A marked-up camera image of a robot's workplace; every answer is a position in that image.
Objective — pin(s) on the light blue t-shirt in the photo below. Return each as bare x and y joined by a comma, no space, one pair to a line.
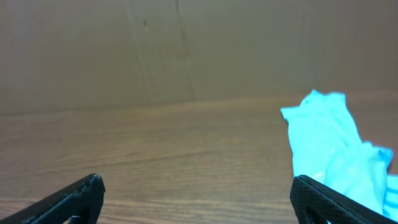
327,147

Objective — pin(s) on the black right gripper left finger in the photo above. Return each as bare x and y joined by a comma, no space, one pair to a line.
79,202

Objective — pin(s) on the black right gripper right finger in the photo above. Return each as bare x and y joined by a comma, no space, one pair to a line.
316,203

